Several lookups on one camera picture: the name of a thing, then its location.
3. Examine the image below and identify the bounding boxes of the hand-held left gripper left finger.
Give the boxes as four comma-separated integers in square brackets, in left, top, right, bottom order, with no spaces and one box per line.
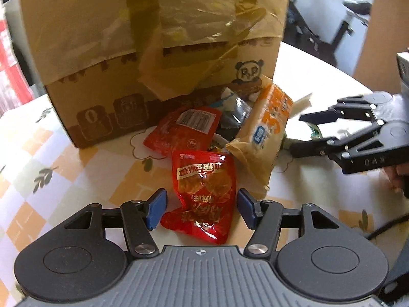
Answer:
[64,189,169,258]

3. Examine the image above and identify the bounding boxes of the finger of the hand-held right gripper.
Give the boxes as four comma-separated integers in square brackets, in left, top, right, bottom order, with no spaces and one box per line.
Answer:
[286,120,407,160]
[299,92,396,125]

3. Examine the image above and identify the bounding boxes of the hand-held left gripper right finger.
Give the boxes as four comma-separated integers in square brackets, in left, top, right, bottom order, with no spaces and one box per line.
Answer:
[237,189,345,258]

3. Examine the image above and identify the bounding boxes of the green white snack packet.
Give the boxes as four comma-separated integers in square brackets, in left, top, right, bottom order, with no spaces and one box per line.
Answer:
[305,122,324,140]

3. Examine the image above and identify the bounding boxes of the red snack packet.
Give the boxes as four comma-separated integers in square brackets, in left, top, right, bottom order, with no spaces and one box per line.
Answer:
[160,150,237,245]

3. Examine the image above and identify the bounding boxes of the orange white cracker packet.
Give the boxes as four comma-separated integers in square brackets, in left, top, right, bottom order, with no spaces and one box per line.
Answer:
[225,81,313,196]

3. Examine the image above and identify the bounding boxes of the red packet with barcode label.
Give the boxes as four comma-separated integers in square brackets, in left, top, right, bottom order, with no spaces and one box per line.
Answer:
[143,105,223,159]

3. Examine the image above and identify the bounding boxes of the dark snack packet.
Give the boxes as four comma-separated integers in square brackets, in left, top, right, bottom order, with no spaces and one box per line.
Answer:
[212,87,254,142]

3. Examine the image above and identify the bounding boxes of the brown cardboard box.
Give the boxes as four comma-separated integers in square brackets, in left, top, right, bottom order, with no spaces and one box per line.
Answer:
[17,0,292,150]

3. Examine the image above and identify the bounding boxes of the person's right hand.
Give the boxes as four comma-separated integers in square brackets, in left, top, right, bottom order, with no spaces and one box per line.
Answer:
[381,162,405,194]

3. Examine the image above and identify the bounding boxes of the black exercise bike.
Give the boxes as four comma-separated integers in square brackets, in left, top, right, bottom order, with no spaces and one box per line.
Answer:
[286,0,373,68]

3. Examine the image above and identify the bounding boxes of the printed curtain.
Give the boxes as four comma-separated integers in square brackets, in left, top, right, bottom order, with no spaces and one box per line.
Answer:
[0,17,35,116]

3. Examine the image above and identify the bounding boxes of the black cable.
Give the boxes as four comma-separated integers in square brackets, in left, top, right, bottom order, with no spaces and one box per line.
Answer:
[364,210,409,241]

